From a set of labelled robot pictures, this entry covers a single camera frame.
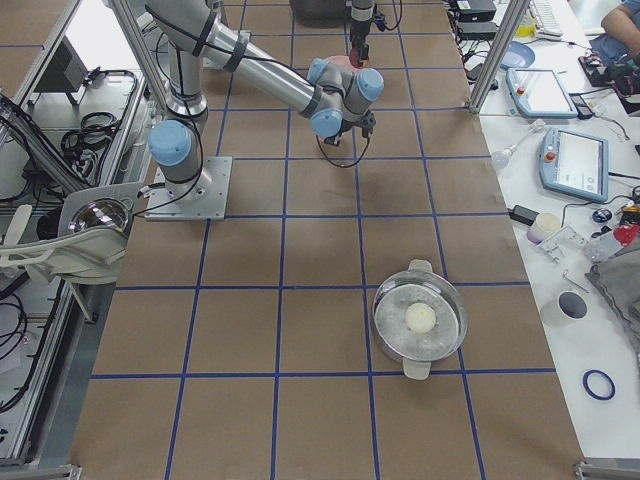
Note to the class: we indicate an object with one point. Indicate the pink plate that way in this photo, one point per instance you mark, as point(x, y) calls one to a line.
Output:
point(343, 61)

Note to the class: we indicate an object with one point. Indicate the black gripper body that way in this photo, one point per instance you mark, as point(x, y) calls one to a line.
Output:
point(342, 134)
point(358, 31)

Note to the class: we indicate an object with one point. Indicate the near teach pendant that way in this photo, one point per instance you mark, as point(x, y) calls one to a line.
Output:
point(574, 164)

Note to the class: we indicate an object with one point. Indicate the blue plate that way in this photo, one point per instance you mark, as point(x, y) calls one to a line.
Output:
point(518, 55)

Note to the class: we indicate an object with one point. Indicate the purple white cup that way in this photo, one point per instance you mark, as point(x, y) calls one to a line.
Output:
point(543, 226)

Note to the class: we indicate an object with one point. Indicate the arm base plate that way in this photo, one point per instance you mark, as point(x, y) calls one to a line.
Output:
point(207, 200)

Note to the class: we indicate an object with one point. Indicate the white paper cup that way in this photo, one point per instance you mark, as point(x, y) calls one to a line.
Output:
point(567, 308)

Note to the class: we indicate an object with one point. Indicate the steel steamer pot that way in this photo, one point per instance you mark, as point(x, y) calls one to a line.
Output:
point(416, 352)

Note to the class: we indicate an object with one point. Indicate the far teach pendant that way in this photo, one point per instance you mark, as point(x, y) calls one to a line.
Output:
point(539, 93)

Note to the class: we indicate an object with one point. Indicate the light bulb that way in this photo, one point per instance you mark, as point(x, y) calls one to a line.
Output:
point(501, 158)

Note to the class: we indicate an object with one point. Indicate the white steamed bun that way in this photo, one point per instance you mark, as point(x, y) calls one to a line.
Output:
point(420, 317)

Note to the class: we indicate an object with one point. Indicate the aluminium frame post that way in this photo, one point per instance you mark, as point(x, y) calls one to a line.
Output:
point(506, 31)

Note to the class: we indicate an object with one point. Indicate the black power adapter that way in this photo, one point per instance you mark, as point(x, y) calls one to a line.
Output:
point(522, 215)

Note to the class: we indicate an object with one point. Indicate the glass pot lid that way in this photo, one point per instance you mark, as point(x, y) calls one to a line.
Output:
point(106, 212)

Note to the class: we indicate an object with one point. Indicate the red apple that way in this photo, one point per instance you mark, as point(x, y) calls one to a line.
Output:
point(354, 58)

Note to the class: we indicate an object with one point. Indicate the teach pendant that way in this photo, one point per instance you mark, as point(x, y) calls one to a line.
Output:
point(574, 164)
point(539, 93)

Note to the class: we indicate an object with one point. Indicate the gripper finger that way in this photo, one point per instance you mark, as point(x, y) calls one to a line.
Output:
point(363, 55)

